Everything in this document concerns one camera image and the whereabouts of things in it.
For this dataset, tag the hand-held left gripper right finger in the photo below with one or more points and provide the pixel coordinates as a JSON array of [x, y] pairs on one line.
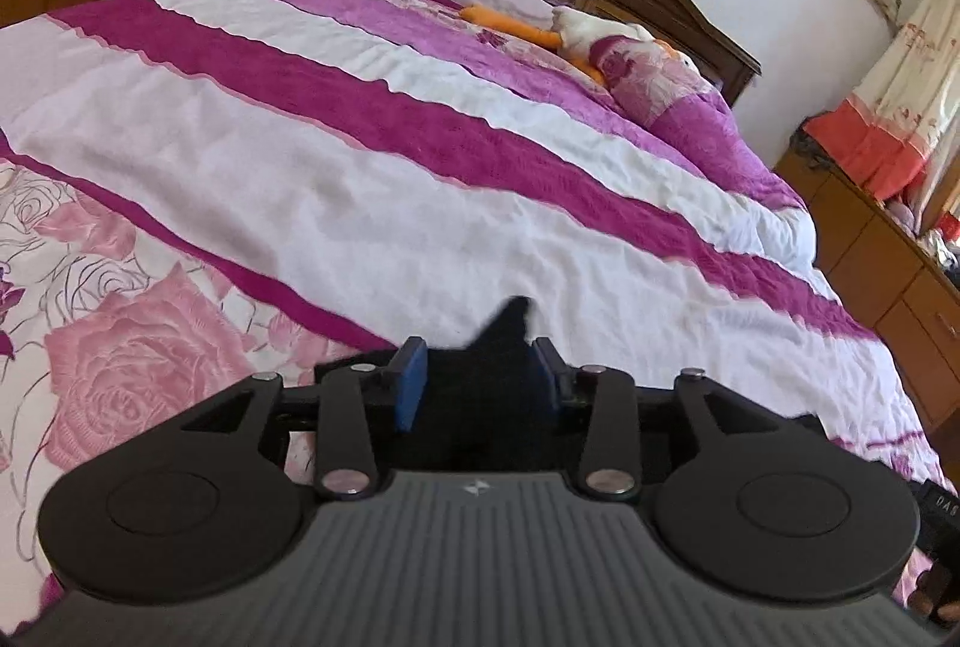
[[546, 384]]

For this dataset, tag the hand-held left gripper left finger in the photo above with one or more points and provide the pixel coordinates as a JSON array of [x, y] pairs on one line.
[[411, 384]]

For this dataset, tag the pink floral striped bedspread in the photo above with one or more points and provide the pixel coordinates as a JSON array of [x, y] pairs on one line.
[[375, 182]]

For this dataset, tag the brown wooden cabinet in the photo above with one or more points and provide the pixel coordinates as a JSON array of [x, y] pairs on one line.
[[885, 272]]

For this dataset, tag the floral pink pillow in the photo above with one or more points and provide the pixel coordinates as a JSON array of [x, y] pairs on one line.
[[660, 84]]

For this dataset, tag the orange and white plush toy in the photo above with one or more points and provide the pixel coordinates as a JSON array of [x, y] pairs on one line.
[[592, 28]]

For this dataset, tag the cream and red curtain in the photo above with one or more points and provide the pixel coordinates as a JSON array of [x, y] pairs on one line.
[[900, 122]]

